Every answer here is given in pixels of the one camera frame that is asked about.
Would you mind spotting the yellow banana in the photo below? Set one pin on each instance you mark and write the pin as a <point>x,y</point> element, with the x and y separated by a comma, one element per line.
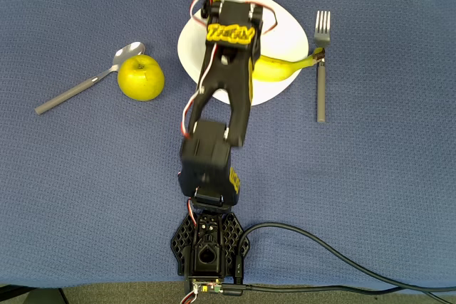
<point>274,70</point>

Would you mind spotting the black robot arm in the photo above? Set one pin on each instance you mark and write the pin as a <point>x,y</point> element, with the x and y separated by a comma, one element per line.
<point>206,161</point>

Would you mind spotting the white rounded square plate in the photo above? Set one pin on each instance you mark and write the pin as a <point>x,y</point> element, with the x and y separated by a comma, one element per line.
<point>292,44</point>

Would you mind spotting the green apple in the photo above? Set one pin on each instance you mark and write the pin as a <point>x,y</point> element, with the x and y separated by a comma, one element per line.
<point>140,78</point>

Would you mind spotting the blue waffle tablecloth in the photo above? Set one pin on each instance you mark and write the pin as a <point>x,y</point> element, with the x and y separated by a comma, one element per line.
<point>71,193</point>

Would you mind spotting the black tripod legs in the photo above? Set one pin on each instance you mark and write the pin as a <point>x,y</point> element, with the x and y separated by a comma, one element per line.
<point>21,291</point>

